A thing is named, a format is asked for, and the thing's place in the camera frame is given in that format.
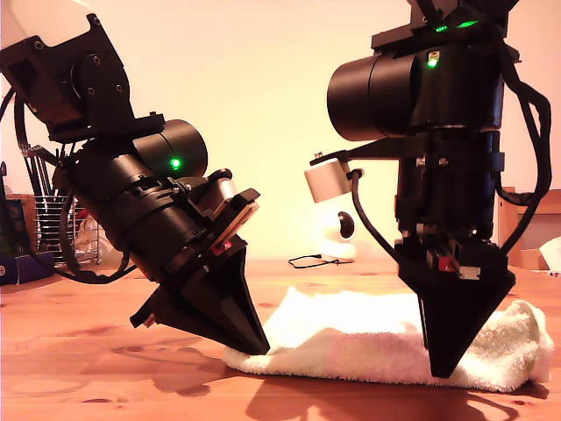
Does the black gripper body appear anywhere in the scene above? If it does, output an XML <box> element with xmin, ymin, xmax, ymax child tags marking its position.
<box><xmin>103</xmin><ymin>186</ymin><xmax>261</xmax><ymax>329</ymax></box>
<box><xmin>394</xmin><ymin>168</ymin><xmax>509</xmax><ymax>281</ymax></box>

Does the cream pink striped tea towel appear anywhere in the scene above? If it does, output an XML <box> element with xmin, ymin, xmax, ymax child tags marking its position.
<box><xmin>221</xmin><ymin>285</ymin><xmax>556</xmax><ymax>394</ymax></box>

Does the brown cardboard box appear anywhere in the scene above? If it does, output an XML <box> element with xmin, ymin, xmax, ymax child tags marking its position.
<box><xmin>519</xmin><ymin>248</ymin><xmax>549</xmax><ymax>272</ymax></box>

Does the wooden chair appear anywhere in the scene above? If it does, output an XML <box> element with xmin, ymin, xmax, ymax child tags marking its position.
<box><xmin>497</xmin><ymin>187</ymin><xmax>561</xmax><ymax>271</ymax></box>

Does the thin black chopstick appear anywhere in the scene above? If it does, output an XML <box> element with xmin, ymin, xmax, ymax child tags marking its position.
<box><xmin>25</xmin><ymin>155</ymin><xmax>43</xmax><ymax>198</ymax></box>
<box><xmin>39</xmin><ymin>153</ymin><xmax>53</xmax><ymax>197</ymax></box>

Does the dark blue box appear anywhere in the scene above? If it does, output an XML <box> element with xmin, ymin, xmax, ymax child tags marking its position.
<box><xmin>0</xmin><ymin>253</ymin><xmax>56</xmax><ymax>286</ymax></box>

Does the dark printed carton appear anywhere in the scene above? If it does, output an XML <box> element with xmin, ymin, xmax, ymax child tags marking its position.
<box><xmin>0</xmin><ymin>196</ymin><xmax>32</xmax><ymax>258</ymax></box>

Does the thin black power cable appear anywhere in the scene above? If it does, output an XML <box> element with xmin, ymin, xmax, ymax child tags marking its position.
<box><xmin>288</xmin><ymin>253</ymin><xmax>342</xmax><ymax>270</ymax></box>

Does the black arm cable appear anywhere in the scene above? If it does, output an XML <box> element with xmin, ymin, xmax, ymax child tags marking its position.
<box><xmin>494</xmin><ymin>39</ymin><xmax>554</xmax><ymax>258</ymax></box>
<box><xmin>0</xmin><ymin>85</ymin><xmax>138</xmax><ymax>286</ymax></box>

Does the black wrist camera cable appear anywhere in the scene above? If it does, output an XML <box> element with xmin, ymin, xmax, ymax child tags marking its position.
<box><xmin>348</xmin><ymin>168</ymin><xmax>407</xmax><ymax>268</ymax></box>

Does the white round security camera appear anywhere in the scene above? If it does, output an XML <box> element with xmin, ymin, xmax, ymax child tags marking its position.
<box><xmin>318</xmin><ymin>202</ymin><xmax>359</xmax><ymax>263</ymax></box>

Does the metal wire utensil holder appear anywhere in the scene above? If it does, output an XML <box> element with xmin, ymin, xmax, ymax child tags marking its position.
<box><xmin>32</xmin><ymin>192</ymin><xmax>103</xmax><ymax>269</ymax></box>

